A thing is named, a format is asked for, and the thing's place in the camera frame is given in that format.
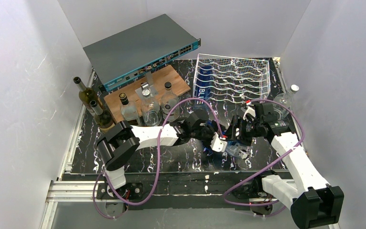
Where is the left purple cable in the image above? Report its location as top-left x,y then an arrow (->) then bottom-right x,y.
93,97 -> 226,220

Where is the white wire wine rack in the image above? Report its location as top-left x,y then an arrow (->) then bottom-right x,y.
193,54 -> 270,104

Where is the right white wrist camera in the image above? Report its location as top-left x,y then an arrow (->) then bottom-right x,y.
241,100 -> 255,122

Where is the clear liquor bottle black cap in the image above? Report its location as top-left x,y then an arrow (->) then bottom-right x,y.
161,82 -> 180,122

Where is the dark wine bottle gold label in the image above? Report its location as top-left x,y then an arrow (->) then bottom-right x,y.
73,76 -> 103,112

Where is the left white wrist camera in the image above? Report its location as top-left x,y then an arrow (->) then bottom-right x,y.
210,133 -> 228,153

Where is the black base frame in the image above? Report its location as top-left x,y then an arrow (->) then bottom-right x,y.
96,170 -> 299,212

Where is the wooden board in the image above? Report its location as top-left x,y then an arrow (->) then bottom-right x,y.
103,64 -> 192,124

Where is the dark green wine bottle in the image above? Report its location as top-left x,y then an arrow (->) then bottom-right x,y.
90,100 -> 115,134

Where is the silver metal stand bracket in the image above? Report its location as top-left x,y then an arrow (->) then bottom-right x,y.
135,72 -> 158,100

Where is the grey network switch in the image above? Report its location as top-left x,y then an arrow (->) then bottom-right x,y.
83,14 -> 201,93

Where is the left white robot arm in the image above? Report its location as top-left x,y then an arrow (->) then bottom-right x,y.
96,109 -> 227,189

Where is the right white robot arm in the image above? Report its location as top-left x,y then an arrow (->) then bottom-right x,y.
224,99 -> 344,229

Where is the clear bottle white cap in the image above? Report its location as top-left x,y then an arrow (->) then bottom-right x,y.
141,89 -> 162,126

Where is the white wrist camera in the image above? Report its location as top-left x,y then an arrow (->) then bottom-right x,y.
210,133 -> 228,153
241,100 -> 255,122

